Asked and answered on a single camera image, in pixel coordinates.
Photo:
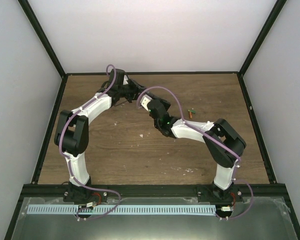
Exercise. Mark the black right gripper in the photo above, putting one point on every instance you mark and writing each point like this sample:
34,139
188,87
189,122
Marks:
166,105

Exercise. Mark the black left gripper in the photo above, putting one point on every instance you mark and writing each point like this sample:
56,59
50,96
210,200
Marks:
135,90

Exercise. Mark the black remote control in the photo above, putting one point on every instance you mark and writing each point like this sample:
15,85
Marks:
147,92

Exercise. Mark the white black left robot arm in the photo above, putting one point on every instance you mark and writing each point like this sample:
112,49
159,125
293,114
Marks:
72,131

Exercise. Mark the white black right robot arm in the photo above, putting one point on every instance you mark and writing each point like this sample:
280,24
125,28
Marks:
223,142

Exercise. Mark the clear plastic front sheet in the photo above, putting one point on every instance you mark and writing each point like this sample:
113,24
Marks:
263,218

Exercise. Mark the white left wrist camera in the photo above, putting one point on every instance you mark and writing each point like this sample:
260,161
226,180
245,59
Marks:
125,80

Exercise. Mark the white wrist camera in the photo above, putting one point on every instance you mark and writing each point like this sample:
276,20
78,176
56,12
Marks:
145,100
125,80

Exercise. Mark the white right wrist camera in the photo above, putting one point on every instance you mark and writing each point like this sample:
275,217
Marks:
145,100

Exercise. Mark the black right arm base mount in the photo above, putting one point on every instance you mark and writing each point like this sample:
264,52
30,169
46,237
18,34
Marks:
212,193

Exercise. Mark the light blue slotted cable duct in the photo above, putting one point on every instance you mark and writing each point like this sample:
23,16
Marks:
60,209

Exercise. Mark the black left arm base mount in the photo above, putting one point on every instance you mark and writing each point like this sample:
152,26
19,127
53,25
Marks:
79,194

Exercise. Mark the black aluminium front rail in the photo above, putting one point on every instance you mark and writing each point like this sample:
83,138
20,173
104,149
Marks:
154,191

